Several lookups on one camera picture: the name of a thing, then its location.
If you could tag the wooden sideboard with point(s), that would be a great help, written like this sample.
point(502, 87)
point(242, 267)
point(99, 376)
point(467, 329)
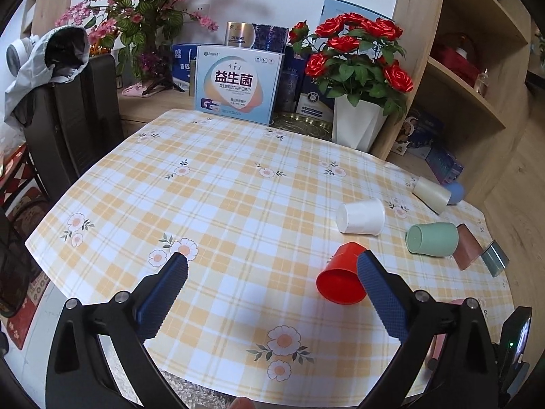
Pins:
point(144, 108)

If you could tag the white angular vase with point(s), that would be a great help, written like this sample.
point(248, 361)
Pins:
point(357, 123)

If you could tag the green cup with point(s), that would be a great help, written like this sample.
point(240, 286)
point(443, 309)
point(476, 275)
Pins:
point(434, 238)

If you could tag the dark blue box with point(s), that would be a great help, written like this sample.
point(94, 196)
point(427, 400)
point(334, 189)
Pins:
point(291, 85)

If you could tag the blue printed box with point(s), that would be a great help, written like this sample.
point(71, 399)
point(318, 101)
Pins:
point(421, 132)

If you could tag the dark box with emblem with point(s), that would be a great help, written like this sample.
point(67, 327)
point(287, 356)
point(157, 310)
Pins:
point(315, 102)

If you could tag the yellow checked floral tablecloth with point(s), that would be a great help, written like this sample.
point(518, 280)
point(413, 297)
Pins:
point(234, 204)

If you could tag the red box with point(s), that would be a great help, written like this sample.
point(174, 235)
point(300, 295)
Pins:
point(457, 61)

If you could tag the silver grey cup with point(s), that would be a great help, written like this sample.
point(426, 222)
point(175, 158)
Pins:
point(496, 259)

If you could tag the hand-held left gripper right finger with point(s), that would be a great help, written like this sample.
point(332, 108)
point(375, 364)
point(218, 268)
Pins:
point(383, 298)

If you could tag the brown pink cup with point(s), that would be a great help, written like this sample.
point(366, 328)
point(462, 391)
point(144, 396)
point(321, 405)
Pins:
point(466, 247)

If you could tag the blue cup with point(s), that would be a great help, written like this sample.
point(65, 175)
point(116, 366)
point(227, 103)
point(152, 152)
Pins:
point(457, 192)

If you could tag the pink cloth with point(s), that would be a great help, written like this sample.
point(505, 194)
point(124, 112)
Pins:
point(136, 90)

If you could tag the white round device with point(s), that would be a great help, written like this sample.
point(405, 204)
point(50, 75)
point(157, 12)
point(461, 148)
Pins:
point(17, 57)

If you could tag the small black tripod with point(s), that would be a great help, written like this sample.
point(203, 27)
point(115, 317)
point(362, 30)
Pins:
point(164, 82)

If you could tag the cream cup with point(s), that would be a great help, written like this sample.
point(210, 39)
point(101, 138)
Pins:
point(430, 194)

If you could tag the small glass bottle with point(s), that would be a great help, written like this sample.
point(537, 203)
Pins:
point(482, 83)

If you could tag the grey jacket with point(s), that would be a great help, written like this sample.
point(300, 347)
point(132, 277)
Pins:
point(34, 72)

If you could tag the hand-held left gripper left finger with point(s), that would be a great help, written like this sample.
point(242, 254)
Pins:
point(164, 294)

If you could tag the tall blue white box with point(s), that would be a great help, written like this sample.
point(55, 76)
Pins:
point(336, 8)

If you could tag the red artificial rose bouquet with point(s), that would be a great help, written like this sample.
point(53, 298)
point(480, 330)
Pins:
point(353, 51)

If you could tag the pink artificial flower arrangement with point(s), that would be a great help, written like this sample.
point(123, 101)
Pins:
point(144, 12)

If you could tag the wooden shelf unit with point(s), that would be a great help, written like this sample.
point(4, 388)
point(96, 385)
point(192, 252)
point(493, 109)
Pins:
point(477, 106)

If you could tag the white wall socket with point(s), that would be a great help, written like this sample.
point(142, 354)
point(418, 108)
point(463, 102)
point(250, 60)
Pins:
point(202, 8)

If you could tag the gold metal tray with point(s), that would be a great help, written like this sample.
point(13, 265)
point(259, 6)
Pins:
point(302, 124)

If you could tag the light blue product box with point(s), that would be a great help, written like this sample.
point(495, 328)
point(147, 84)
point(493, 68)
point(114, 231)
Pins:
point(236, 85)

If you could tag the white cup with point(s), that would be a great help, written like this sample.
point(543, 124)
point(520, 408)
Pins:
point(362, 217)

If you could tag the silver purple box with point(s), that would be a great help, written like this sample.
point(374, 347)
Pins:
point(255, 36)

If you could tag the red cup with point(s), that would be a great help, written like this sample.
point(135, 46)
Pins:
point(336, 281)

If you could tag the red patterned rug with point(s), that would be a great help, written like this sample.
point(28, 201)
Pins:
point(25, 204)

